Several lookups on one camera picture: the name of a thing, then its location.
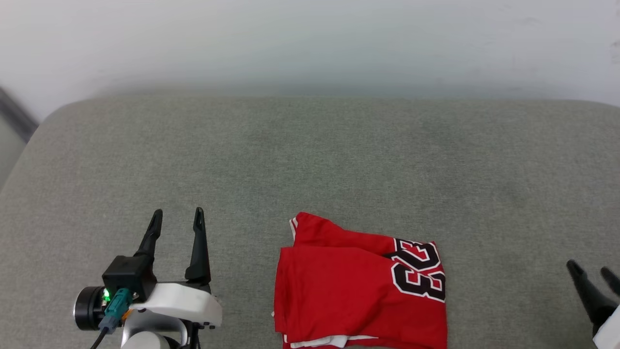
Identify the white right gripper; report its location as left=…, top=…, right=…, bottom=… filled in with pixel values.
left=566, top=260, right=620, bottom=349

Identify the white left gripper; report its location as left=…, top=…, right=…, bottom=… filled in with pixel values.
left=130, top=207, right=223, bottom=335

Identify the red basketball jersey number 23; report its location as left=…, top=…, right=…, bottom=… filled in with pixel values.
left=273, top=212, right=449, bottom=349

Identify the grey fabric sofa cushion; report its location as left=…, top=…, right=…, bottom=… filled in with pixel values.
left=0, top=97, right=620, bottom=349

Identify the teal plug left camera cable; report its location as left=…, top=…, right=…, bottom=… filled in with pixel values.
left=90, top=287, right=133, bottom=349

